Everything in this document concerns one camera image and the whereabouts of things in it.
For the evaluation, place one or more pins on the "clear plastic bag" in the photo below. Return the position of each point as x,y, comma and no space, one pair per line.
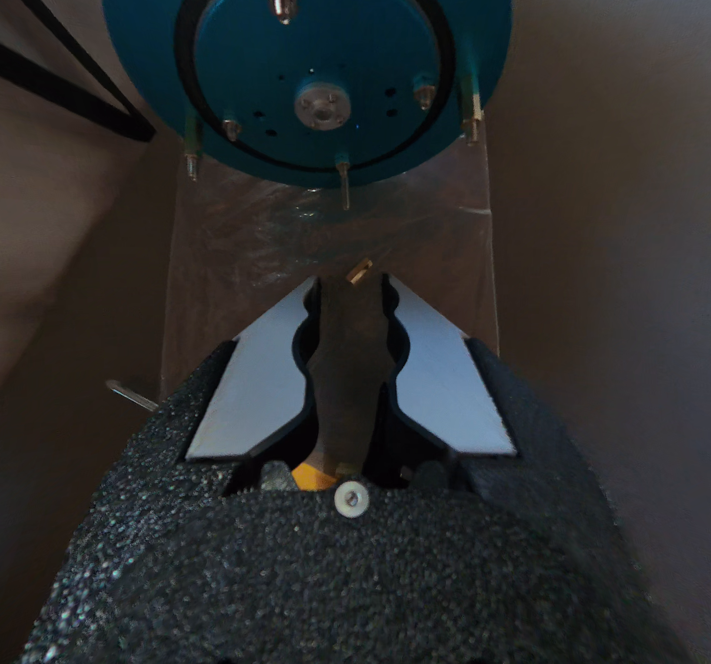
250,242

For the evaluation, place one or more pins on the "blue metal turntable base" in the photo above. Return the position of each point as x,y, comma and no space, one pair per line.
333,53

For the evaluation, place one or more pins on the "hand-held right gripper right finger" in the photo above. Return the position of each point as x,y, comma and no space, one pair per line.
455,392

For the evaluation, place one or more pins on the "person's torso in pale shirt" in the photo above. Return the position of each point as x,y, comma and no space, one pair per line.
33,42

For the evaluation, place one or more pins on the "brass hex standoff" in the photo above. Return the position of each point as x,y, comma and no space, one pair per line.
359,271

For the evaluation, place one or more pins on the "grey desk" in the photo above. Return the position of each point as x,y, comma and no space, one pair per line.
611,286

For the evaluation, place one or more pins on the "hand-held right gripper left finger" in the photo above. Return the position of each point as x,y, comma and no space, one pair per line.
244,397

